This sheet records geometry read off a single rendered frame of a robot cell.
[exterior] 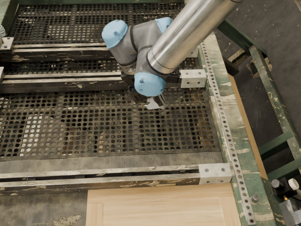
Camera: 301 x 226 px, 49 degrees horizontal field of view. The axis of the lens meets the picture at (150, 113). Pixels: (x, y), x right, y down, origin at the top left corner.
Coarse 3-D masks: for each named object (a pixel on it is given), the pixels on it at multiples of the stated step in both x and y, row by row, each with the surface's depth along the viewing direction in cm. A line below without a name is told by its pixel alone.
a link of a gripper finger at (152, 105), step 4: (160, 96) 107; (152, 100) 107; (148, 104) 108; (152, 104) 108; (156, 104) 108; (164, 104) 110; (148, 108) 109; (152, 108) 110; (156, 108) 110; (160, 108) 109; (164, 108) 111
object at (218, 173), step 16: (0, 176) 125; (16, 176) 125; (32, 176) 125; (48, 176) 125; (64, 176) 126; (80, 176) 126; (96, 176) 128; (112, 176) 129; (128, 176) 126; (144, 176) 126; (160, 176) 126; (176, 176) 126; (192, 176) 126; (208, 176) 127; (224, 176) 127; (0, 192) 125; (16, 192) 125; (32, 192) 126; (48, 192) 127; (64, 192) 128
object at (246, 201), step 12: (204, 48) 181; (204, 60) 175; (216, 84) 162; (216, 96) 157; (228, 132) 143; (228, 144) 139; (240, 168) 131; (240, 180) 128; (240, 192) 124; (252, 216) 118
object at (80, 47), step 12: (0, 48) 169; (12, 48) 173; (24, 48) 176; (36, 48) 177; (48, 48) 175; (60, 48) 176; (72, 48) 176; (84, 48) 176; (96, 48) 176; (12, 60) 177; (24, 60) 178; (36, 60) 178; (48, 60) 179; (60, 60) 179; (72, 60) 180
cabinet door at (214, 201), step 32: (96, 192) 127; (128, 192) 127; (160, 192) 128; (192, 192) 128; (224, 192) 128; (96, 224) 119; (128, 224) 119; (160, 224) 120; (192, 224) 120; (224, 224) 120
